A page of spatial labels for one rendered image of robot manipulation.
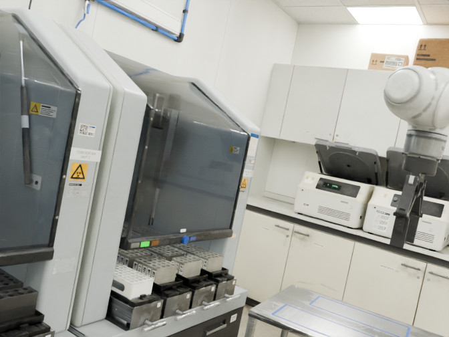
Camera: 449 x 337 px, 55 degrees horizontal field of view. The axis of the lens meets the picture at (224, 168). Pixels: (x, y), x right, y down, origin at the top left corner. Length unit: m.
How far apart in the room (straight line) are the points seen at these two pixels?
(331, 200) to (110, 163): 2.48
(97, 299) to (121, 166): 0.40
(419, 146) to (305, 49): 3.50
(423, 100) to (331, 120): 2.97
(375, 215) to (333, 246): 0.41
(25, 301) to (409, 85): 1.01
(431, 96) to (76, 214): 0.90
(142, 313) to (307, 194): 2.39
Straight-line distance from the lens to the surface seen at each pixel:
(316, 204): 3.55
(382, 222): 3.40
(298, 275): 3.65
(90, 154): 1.21
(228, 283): 1.79
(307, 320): 1.54
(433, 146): 1.10
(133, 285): 1.39
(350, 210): 3.45
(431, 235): 3.36
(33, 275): 1.28
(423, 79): 0.92
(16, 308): 1.21
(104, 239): 1.32
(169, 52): 3.03
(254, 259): 3.82
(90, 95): 1.18
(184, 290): 1.56
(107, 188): 1.27
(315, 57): 4.45
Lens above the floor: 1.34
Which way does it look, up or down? 3 degrees down
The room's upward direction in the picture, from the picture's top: 11 degrees clockwise
